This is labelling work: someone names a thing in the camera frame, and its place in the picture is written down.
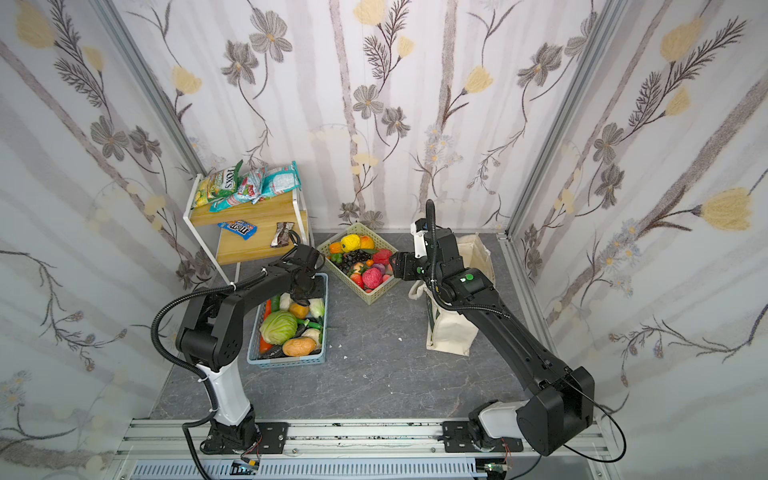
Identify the orange peach fruit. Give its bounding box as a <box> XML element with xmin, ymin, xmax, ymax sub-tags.
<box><xmin>360</xmin><ymin>236</ymin><xmax>375</xmax><ymax>250</ymax></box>

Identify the red pink snack bag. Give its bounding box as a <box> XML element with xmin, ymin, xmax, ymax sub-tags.
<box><xmin>209</xmin><ymin>167</ymin><xmax>265</xmax><ymax>213</ymax></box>

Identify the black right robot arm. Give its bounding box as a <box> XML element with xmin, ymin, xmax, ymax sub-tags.
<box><xmin>392</xmin><ymin>200</ymin><xmax>601</xmax><ymax>457</ymax></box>

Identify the orange round fruit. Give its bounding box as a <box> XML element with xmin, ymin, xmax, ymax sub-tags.
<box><xmin>289</xmin><ymin>303</ymin><xmax>310</xmax><ymax>320</ymax></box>

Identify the light blue vegetable basket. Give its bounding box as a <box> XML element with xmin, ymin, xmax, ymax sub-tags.
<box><xmin>247</xmin><ymin>273</ymin><xmax>328</xmax><ymax>368</ymax></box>

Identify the green cabbage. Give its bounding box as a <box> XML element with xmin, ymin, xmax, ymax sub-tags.
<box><xmin>259</xmin><ymin>311</ymin><xmax>298</xmax><ymax>346</ymax></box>

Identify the green plastic fruit basket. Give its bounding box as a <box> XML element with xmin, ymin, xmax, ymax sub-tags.
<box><xmin>318</xmin><ymin>222</ymin><xmax>398</xmax><ymax>305</ymax></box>

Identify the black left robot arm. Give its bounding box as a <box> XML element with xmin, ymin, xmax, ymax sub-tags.
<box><xmin>150</xmin><ymin>233</ymin><xmax>324</xmax><ymax>458</ymax></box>

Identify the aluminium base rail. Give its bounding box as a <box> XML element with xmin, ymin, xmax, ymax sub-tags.
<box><xmin>107</xmin><ymin>417</ymin><xmax>613</xmax><ymax>480</ymax></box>

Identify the green chips bag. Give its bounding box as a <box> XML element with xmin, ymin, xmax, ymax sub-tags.
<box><xmin>192</xmin><ymin>160</ymin><xmax>243</xmax><ymax>208</ymax></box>

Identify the white wooden two-tier shelf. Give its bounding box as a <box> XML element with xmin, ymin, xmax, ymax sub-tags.
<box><xmin>182</xmin><ymin>172</ymin><xmax>318</xmax><ymax>292</ymax></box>

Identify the red chili pepper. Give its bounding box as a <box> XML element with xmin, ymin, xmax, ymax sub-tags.
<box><xmin>258</xmin><ymin>300</ymin><xmax>272</xmax><ymax>356</ymax></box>

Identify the pink dragon fruit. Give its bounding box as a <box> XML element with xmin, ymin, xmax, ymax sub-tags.
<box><xmin>361</xmin><ymin>267</ymin><xmax>384</xmax><ymax>290</ymax></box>

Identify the teal snack bag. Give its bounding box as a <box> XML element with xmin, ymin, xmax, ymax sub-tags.
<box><xmin>260</xmin><ymin>162</ymin><xmax>302</xmax><ymax>199</ymax></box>

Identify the white bok choy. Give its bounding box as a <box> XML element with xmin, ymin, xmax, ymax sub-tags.
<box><xmin>279</xmin><ymin>293</ymin><xmax>292</xmax><ymax>311</ymax></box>

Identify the brown chocolate bar wrapper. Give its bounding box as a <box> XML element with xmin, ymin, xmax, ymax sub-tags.
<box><xmin>270</xmin><ymin>222</ymin><xmax>295</xmax><ymax>248</ymax></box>

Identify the cream canvas grocery bag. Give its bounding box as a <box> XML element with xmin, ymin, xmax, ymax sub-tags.
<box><xmin>408</xmin><ymin>234</ymin><xmax>495</xmax><ymax>356</ymax></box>

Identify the blue candy packet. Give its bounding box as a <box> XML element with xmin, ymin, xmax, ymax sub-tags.
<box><xmin>217</xmin><ymin>220</ymin><xmax>258</xmax><ymax>241</ymax></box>

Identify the beige potato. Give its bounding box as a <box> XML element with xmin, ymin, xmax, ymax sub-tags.
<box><xmin>282</xmin><ymin>336</ymin><xmax>317</xmax><ymax>357</ymax></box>

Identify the yellow bell pepper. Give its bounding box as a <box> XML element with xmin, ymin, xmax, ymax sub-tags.
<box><xmin>340</xmin><ymin>234</ymin><xmax>361</xmax><ymax>253</ymax></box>

